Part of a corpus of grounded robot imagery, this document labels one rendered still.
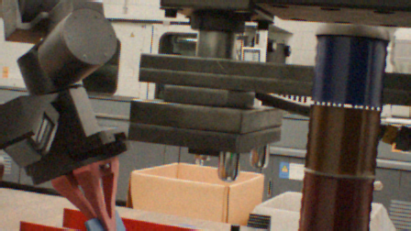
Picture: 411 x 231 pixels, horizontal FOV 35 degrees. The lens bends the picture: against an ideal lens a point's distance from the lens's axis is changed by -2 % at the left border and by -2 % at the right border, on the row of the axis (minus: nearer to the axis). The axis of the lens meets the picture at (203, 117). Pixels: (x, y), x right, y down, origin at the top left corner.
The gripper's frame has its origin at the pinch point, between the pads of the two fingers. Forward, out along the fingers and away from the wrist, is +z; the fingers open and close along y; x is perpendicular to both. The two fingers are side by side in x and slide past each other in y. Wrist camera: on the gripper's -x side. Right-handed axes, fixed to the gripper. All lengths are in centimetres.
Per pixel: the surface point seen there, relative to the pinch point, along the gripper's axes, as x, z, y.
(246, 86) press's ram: -5.0, -7.6, 20.4
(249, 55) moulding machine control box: 439, -63, -75
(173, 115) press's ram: -8.6, -7.3, 14.5
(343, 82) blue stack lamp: -27.9, -4.1, 30.5
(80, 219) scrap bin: 23.7, -1.1, -16.8
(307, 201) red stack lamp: -27.5, 0.8, 26.6
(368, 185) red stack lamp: -27.1, 1.2, 29.7
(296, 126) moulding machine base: 448, 1, -63
